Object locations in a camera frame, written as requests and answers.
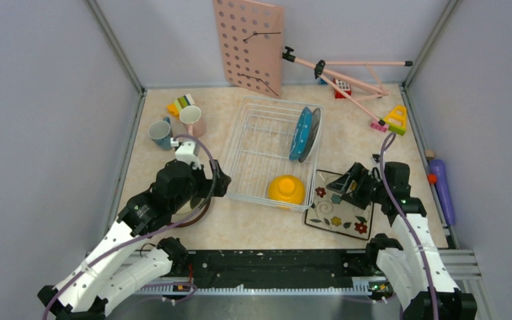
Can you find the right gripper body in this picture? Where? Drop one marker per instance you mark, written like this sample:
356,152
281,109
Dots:
370,189

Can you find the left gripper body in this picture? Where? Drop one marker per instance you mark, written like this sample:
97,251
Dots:
200,186

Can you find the yellow ribbed bowl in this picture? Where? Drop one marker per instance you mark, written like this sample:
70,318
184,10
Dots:
287,189

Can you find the teal polka dot plate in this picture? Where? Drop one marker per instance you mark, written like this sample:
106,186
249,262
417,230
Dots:
301,134

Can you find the round white patterned plate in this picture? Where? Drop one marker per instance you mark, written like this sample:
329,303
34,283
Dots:
315,124

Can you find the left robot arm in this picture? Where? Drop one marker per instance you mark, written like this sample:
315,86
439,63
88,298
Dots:
97,286

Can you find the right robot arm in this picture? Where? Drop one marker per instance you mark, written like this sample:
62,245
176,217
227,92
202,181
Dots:
410,261

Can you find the square floral plate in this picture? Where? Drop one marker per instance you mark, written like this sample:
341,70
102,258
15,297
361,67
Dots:
331,213

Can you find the cream bowl with brown rim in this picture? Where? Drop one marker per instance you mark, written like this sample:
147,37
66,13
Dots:
191,212

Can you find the blue grey mug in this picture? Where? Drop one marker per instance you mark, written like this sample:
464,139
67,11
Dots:
160,133

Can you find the pink mug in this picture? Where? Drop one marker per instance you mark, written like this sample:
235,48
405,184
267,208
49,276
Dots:
193,121

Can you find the small wooden block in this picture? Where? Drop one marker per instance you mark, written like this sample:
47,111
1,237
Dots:
429,155

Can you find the yellow triangle toy block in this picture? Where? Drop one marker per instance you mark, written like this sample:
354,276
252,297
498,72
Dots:
397,120

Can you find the stacked coloured toy blocks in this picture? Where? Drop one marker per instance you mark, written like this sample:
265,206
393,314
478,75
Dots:
176,107

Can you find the red toy block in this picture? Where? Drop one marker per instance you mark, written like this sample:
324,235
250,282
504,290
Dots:
344,87

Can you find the pink tripod stand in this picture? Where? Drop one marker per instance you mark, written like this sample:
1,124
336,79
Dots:
377,91

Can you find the pink pegboard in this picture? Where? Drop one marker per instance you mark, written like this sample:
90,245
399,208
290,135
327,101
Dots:
251,40

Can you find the white wire dish rack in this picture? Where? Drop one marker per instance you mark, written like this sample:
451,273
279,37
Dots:
259,151

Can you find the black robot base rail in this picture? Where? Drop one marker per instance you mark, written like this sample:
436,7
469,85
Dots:
277,269

